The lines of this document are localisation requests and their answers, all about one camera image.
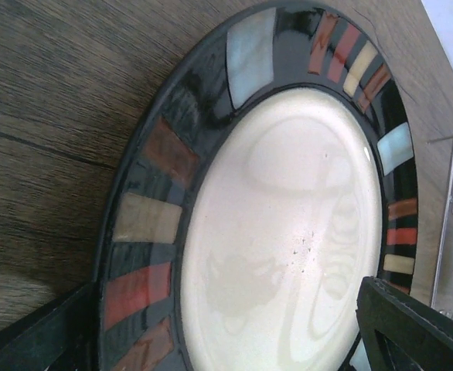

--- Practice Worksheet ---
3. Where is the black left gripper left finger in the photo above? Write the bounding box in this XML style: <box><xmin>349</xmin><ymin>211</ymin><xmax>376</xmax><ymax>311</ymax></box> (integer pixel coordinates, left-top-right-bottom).
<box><xmin>0</xmin><ymin>284</ymin><xmax>95</xmax><ymax>370</ymax></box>

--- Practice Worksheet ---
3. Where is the dark multicolour rimmed plate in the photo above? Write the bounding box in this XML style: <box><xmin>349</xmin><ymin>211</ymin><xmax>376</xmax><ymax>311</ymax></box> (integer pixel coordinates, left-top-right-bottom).
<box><xmin>96</xmin><ymin>1</ymin><xmax>418</xmax><ymax>370</ymax></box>

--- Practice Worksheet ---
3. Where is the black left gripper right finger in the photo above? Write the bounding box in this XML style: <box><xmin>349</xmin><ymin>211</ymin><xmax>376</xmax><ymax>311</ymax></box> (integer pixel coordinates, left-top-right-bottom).
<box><xmin>356</xmin><ymin>277</ymin><xmax>453</xmax><ymax>370</ymax></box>

